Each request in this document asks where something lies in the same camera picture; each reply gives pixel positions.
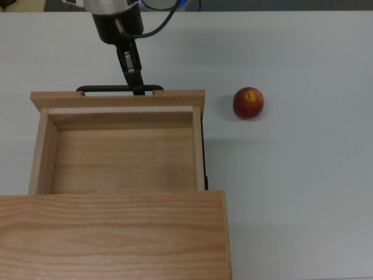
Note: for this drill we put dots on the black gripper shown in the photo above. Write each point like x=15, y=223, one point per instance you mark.
x=107, y=27

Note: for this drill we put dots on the red toy apple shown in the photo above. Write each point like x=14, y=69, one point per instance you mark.
x=248, y=103

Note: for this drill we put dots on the wooden drawer chest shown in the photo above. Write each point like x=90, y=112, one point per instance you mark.
x=116, y=233

